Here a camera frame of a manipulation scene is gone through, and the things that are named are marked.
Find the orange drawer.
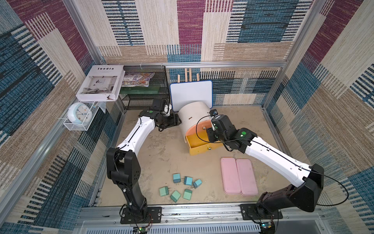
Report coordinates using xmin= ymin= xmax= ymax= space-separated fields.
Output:
xmin=185 ymin=120 xmax=212 ymax=136

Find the yellow drawer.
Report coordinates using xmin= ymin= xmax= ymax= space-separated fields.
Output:
xmin=186 ymin=130 xmax=223 ymax=156

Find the white round drawer cabinet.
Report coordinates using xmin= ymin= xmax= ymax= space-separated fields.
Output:
xmin=178 ymin=101 xmax=210 ymax=142

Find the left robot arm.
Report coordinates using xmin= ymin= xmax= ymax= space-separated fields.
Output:
xmin=106 ymin=110 xmax=182 ymax=220

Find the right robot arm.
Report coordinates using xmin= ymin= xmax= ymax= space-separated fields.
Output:
xmin=207 ymin=110 xmax=324 ymax=218

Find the blue framed whiteboard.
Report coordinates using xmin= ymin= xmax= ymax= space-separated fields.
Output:
xmin=170 ymin=81 xmax=213 ymax=112

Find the colourful snack bag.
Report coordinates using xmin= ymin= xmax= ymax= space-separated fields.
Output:
xmin=121 ymin=73 xmax=155 ymax=87

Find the pink tray left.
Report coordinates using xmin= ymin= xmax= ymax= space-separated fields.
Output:
xmin=221 ymin=157 xmax=241 ymax=195

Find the pink tray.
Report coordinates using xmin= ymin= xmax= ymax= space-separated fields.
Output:
xmin=221 ymin=157 xmax=241 ymax=195
xmin=236 ymin=159 xmax=258 ymax=196

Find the teal blue plug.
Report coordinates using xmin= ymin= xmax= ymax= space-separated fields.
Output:
xmin=192 ymin=179 xmax=202 ymax=189
xmin=183 ymin=176 xmax=193 ymax=186
xmin=172 ymin=173 xmax=181 ymax=184

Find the pink tray right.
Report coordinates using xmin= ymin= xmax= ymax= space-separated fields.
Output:
xmin=236 ymin=159 xmax=258 ymax=196

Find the green plug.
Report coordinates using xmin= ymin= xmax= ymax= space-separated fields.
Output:
xmin=170 ymin=190 xmax=181 ymax=203
xmin=159 ymin=186 xmax=169 ymax=197
xmin=183 ymin=189 xmax=192 ymax=200

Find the white magazine book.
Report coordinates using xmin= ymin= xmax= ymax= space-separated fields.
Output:
xmin=76 ymin=65 xmax=125 ymax=102

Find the white alarm clock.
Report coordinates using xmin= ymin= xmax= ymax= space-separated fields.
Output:
xmin=67 ymin=102 xmax=93 ymax=124

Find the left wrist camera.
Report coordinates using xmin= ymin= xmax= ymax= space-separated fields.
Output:
xmin=150 ymin=98 xmax=171 ymax=116

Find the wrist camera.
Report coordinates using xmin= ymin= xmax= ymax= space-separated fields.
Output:
xmin=209 ymin=109 xmax=219 ymax=131
xmin=150 ymin=98 xmax=171 ymax=116

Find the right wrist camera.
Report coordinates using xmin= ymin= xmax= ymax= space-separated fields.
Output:
xmin=209 ymin=109 xmax=219 ymax=131

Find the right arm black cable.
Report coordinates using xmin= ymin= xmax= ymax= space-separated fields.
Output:
xmin=195 ymin=115 xmax=350 ymax=207

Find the black wire shelf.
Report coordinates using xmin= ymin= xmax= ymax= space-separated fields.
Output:
xmin=119 ymin=65 xmax=170 ymax=110

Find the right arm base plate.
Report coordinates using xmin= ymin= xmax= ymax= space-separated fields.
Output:
xmin=239 ymin=203 xmax=283 ymax=220

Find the white wire basket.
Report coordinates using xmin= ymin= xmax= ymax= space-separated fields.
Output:
xmin=63 ymin=102 xmax=106 ymax=131

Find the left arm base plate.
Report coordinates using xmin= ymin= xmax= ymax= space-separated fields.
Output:
xmin=120 ymin=206 xmax=162 ymax=224

